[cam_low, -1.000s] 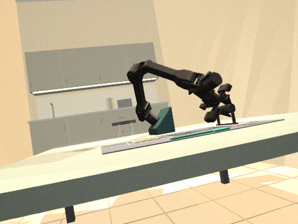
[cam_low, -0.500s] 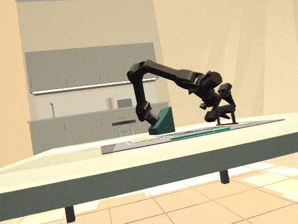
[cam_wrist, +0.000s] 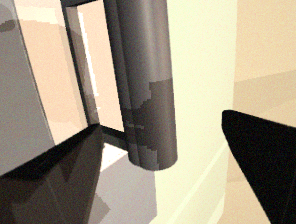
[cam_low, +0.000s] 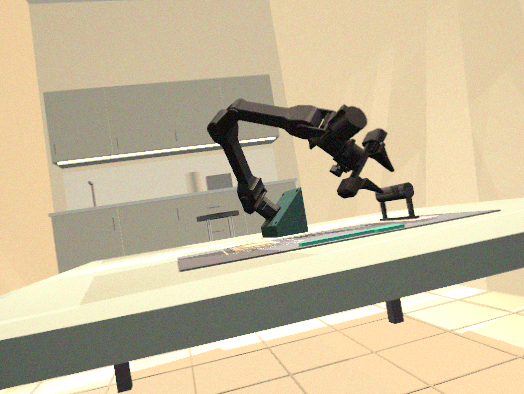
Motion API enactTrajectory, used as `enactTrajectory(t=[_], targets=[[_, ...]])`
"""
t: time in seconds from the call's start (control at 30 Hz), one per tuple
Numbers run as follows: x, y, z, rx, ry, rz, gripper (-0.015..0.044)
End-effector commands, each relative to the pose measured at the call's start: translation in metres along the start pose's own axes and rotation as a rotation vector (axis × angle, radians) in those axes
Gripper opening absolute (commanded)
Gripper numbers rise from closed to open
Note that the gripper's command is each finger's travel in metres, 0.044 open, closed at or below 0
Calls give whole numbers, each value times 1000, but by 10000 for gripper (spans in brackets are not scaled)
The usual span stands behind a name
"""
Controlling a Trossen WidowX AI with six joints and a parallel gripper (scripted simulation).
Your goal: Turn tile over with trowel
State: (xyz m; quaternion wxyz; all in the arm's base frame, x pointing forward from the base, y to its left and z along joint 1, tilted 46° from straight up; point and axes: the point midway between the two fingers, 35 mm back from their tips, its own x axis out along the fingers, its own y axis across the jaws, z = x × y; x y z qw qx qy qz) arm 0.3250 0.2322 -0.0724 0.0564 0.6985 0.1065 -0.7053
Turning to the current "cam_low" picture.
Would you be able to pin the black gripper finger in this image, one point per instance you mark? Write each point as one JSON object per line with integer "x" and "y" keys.
{"x": 381, "y": 157}
{"x": 369, "y": 185}

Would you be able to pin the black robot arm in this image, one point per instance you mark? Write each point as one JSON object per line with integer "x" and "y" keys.
{"x": 301, "y": 121}

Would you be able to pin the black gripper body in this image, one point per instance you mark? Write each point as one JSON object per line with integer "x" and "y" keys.
{"x": 354, "y": 157}

